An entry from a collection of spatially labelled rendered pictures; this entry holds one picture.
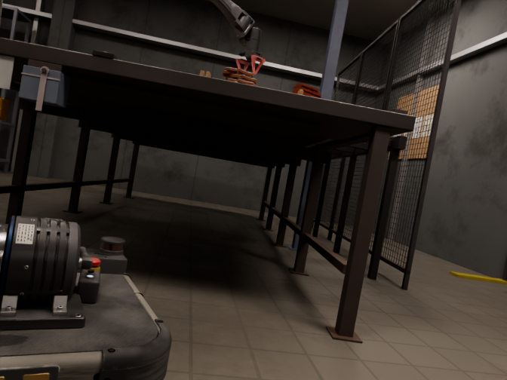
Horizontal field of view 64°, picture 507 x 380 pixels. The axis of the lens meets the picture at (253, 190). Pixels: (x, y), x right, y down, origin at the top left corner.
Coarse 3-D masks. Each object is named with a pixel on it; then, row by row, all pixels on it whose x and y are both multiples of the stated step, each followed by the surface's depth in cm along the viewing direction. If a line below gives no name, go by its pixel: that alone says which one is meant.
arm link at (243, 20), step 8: (216, 0) 170; (224, 0) 170; (224, 8) 171; (232, 8) 172; (240, 8) 173; (232, 16) 172; (240, 16) 176; (248, 16) 176; (232, 24) 177; (240, 24) 174; (248, 24) 177
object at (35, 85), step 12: (36, 60) 148; (24, 72) 147; (36, 72) 147; (48, 72) 147; (60, 72) 148; (24, 84) 147; (36, 84) 147; (48, 84) 148; (60, 84) 149; (24, 96) 147; (36, 96) 147; (48, 96) 148; (60, 96) 151; (36, 108) 147
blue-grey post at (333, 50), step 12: (336, 0) 353; (348, 0) 351; (336, 12) 351; (336, 24) 351; (336, 36) 352; (336, 48) 352; (324, 60) 361; (336, 60) 352; (324, 72) 352; (324, 84) 353; (324, 96) 353; (300, 204) 358; (300, 216) 356
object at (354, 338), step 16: (384, 128) 159; (384, 144) 159; (368, 160) 162; (384, 160) 160; (368, 176) 160; (368, 192) 160; (368, 208) 160; (368, 224) 160; (352, 240) 164; (368, 240) 161; (352, 256) 161; (352, 272) 161; (352, 288) 161; (352, 304) 161; (336, 320) 166; (352, 320) 162; (336, 336) 160; (352, 336) 162
